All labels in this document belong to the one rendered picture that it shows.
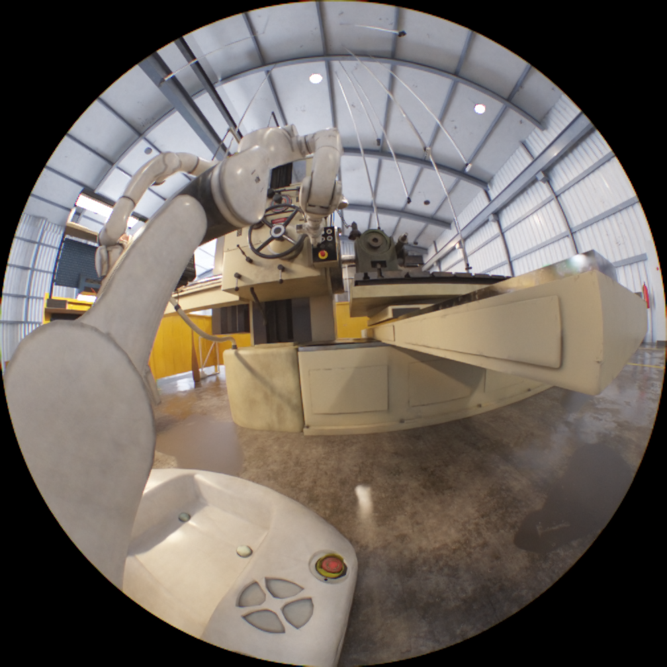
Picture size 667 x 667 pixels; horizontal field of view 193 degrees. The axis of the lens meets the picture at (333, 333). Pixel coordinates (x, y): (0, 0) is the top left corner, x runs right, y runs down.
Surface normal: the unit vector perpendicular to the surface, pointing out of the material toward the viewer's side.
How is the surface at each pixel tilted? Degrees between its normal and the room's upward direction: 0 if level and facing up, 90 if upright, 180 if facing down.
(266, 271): 90
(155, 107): 169
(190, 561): 0
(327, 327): 90
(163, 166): 104
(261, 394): 90
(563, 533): 0
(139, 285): 90
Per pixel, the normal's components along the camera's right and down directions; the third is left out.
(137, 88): 0.25, 0.97
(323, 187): 0.16, 0.39
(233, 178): 0.88, 0.03
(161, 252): 0.98, -0.07
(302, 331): -0.07, 0.00
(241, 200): 0.94, 0.19
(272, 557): -0.07, -1.00
